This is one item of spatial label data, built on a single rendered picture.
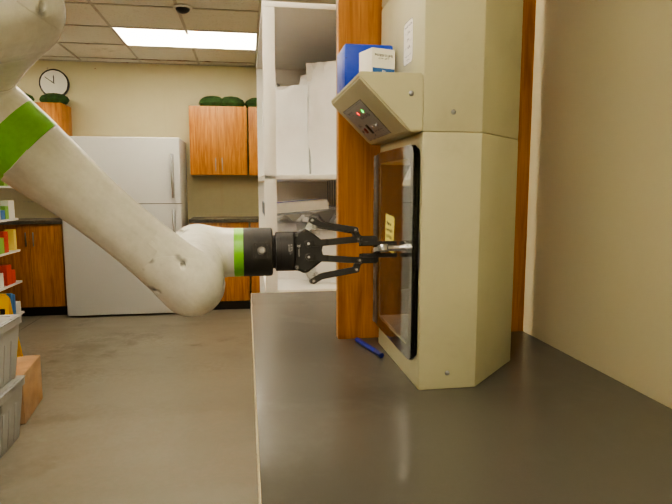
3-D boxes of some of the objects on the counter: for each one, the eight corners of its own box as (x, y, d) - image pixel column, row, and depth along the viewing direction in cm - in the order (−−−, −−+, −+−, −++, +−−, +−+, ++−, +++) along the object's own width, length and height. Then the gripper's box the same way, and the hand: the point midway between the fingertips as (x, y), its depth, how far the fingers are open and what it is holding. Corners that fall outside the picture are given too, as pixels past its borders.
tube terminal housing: (476, 338, 139) (485, 15, 130) (544, 383, 107) (563, -41, 98) (378, 342, 135) (381, 10, 126) (418, 390, 103) (426, -50, 94)
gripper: (276, 290, 103) (401, 286, 107) (274, 211, 104) (399, 210, 107) (274, 289, 110) (391, 285, 114) (272, 215, 111) (389, 214, 115)
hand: (377, 249), depth 110 cm, fingers closed, pressing on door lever
